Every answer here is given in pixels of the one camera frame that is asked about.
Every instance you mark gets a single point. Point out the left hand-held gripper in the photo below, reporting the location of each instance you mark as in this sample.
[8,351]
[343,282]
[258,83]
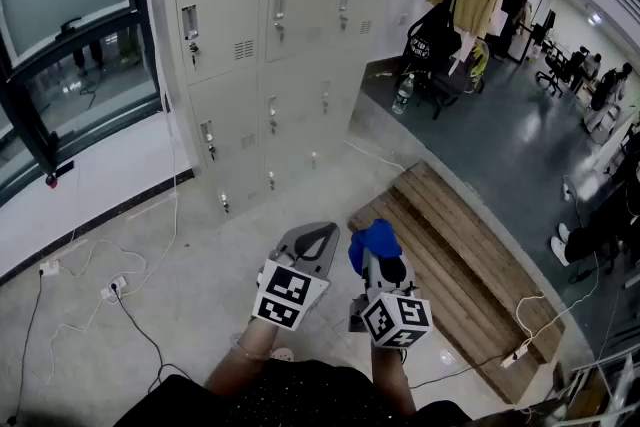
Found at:
[280,300]

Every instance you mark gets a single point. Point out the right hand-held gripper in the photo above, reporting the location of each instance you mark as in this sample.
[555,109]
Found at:
[397,320]

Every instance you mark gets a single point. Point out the blue cloth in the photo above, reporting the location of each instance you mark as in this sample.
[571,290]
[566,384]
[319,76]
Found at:
[375,240]

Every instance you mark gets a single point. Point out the person's left forearm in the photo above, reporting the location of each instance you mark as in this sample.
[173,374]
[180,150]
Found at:
[235,365]

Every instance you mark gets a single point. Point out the person's right forearm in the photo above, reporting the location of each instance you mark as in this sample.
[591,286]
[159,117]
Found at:
[392,380]

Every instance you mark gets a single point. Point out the wooden pallet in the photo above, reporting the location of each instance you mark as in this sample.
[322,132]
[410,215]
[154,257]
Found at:
[450,255]

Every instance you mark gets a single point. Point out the black key bunch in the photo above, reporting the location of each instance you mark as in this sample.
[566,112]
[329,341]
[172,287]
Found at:
[271,180]
[343,21]
[325,105]
[225,204]
[272,125]
[279,31]

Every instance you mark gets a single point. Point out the white power strip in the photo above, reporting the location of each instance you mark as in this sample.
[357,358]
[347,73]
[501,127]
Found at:
[515,357]
[114,287]
[49,267]

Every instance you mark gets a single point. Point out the person's black shirt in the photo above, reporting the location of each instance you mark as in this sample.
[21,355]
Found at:
[300,400]

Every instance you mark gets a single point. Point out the clear plastic water bottle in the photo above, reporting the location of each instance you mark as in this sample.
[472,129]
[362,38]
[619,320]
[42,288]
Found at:
[403,92]

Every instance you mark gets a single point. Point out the metal rack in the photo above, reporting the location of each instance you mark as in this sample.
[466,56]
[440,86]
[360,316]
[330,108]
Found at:
[600,390]

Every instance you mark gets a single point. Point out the pale pink garment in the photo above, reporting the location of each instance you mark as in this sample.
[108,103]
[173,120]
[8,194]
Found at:
[464,47]

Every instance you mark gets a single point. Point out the black office chair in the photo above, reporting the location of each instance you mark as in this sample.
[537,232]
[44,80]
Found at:
[552,70]

